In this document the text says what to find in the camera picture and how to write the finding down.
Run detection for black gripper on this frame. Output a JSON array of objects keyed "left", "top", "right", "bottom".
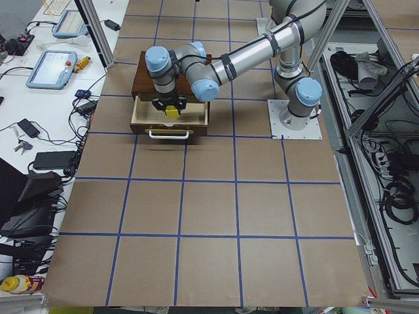
[{"left": 151, "top": 95, "right": 187, "bottom": 113}]

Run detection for yellow block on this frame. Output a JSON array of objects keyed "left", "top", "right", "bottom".
[{"left": 165, "top": 105, "right": 180, "bottom": 118}]

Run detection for dark wooden drawer box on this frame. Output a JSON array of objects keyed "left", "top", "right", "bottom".
[{"left": 130, "top": 51, "right": 210, "bottom": 137}]

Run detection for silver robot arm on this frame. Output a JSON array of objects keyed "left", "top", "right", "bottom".
[{"left": 145, "top": 1, "right": 327, "bottom": 131}]

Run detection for yellow screwdriver tool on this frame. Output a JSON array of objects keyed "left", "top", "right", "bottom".
[{"left": 73, "top": 56, "right": 91, "bottom": 73}]

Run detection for black power adapter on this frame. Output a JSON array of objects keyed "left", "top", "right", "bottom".
[{"left": 104, "top": 19, "right": 120, "bottom": 31}]

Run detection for near blue teach pendant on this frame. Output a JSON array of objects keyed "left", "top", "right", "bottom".
[{"left": 26, "top": 50, "right": 77, "bottom": 90}]

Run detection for blue teach pendant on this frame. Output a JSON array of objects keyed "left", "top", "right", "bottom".
[
  {"left": 52, "top": 10, "right": 88, "bottom": 39},
  {"left": 26, "top": 50, "right": 77, "bottom": 90}
]

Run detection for far blue teach pendant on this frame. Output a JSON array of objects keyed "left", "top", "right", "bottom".
[{"left": 52, "top": 10, "right": 88, "bottom": 39}]

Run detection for black laptop brick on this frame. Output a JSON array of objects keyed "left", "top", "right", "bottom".
[{"left": 33, "top": 150, "right": 76, "bottom": 170}]

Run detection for black smartphone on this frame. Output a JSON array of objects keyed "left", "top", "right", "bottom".
[{"left": 17, "top": 118, "right": 40, "bottom": 138}]

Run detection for keys bunch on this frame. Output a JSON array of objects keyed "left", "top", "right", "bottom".
[{"left": 14, "top": 140, "right": 33, "bottom": 154}]

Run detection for yellow bottle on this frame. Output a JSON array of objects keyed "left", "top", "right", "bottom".
[{"left": 1, "top": 275, "right": 45, "bottom": 294}]

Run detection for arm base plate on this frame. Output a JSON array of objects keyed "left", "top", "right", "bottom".
[
  {"left": 267, "top": 99, "right": 322, "bottom": 141},
  {"left": 256, "top": 18, "right": 278, "bottom": 38}
]

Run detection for aluminium frame post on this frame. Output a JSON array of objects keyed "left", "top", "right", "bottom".
[{"left": 74, "top": 0, "right": 115, "bottom": 69}]

